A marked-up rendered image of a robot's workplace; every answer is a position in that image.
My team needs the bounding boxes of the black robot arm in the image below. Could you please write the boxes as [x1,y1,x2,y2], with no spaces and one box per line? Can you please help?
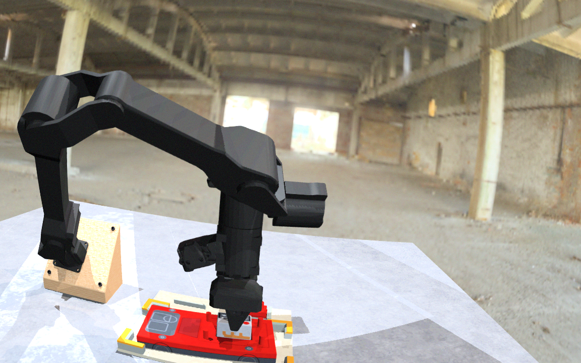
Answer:
[17,70,327,273]

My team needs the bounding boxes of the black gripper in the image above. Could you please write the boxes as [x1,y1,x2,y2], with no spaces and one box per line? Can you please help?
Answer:
[209,222,263,331]

